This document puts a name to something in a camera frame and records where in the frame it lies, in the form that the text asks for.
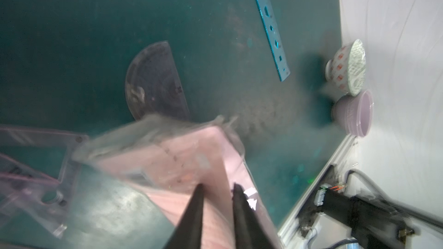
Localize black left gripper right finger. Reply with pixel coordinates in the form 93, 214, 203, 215
233, 183, 274, 249

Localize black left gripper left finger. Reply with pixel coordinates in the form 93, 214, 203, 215
164, 184, 205, 249

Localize pink package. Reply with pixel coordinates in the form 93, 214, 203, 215
72, 114, 281, 249

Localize lilac bowl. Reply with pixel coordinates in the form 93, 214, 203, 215
331, 90, 374, 137

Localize green patterned plate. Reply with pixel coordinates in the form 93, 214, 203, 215
325, 39, 366, 96

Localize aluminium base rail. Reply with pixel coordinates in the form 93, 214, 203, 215
278, 135, 356, 249

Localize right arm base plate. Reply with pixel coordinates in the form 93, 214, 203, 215
314, 169, 443, 249

